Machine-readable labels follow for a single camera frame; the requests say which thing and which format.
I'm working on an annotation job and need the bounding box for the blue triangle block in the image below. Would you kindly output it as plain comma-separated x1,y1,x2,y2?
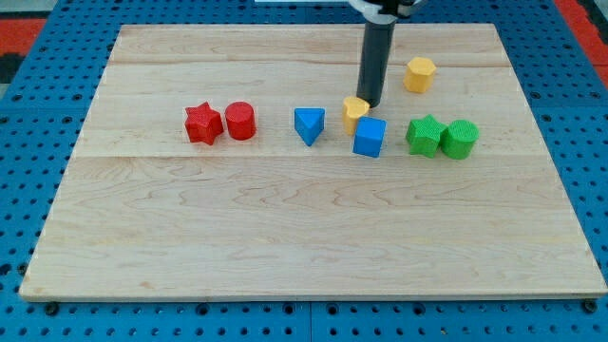
294,107,326,146

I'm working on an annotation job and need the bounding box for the yellow hexagon block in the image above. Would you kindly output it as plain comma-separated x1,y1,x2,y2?
403,57,437,93

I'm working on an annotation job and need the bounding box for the green star block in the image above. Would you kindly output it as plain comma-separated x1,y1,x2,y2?
406,114,447,159

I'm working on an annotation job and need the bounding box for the green cylinder block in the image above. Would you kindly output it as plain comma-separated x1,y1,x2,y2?
441,120,480,160

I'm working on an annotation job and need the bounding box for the red star block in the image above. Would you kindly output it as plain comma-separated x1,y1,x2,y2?
184,102,224,145

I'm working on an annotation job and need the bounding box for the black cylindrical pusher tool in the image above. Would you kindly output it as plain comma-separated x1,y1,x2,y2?
356,21,395,107

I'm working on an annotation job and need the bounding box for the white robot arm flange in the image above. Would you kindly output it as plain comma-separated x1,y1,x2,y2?
348,0,428,25

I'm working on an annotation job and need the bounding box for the yellow heart block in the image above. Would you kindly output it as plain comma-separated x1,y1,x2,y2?
342,96,371,136

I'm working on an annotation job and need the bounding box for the blue cube block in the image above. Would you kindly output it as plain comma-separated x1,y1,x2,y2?
352,117,387,158

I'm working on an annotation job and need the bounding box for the red cylinder block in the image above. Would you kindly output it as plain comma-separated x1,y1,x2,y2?
225,102,257,141

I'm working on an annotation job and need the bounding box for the wooden board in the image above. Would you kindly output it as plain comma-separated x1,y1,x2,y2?
20,24,607,302

